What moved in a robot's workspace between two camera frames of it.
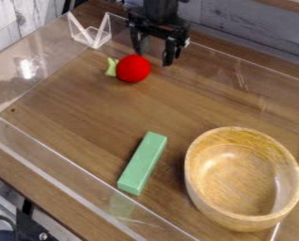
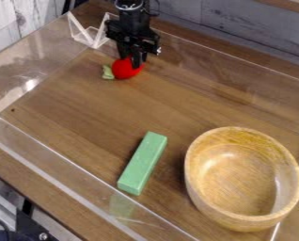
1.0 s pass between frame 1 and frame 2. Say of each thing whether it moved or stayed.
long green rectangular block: stayed
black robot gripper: moved
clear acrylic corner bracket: stayed
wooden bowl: stayed
